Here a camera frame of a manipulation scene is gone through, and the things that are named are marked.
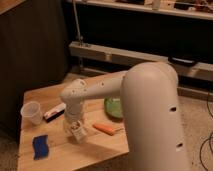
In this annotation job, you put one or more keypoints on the grey metal shelf rail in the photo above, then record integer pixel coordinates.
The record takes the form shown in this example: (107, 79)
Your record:
(201, 70)

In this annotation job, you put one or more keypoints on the orange carrot toy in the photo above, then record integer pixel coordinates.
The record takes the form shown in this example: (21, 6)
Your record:
(106, 129)

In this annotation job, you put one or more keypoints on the clear plastic cup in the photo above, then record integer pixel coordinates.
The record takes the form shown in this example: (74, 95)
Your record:
(32, 112)

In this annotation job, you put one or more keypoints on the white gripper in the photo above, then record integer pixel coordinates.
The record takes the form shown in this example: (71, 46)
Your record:
(69, 118)

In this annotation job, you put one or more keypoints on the green ceramic bowl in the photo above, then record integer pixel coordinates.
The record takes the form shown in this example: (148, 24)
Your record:
(112, 107)

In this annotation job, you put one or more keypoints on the black and white box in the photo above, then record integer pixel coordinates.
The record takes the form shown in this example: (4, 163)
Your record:
(54, 112)

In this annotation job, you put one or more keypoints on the upper cluttered shelf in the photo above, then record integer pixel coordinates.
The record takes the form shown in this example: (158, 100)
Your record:
(143, 8)

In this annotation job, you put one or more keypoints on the blue sponge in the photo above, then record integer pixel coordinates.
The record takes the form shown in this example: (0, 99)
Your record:
(40, 146)

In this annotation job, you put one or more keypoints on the metal pole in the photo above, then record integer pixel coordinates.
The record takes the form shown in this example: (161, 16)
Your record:
(80, 39)

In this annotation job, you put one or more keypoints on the black handle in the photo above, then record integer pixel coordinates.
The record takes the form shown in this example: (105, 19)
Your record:
(182, 62)

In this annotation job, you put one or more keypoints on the white labelled bottle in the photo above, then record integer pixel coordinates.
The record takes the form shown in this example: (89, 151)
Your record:
(76, 131)

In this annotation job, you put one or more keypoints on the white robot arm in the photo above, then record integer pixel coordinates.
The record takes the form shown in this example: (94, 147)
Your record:
(150, 107)

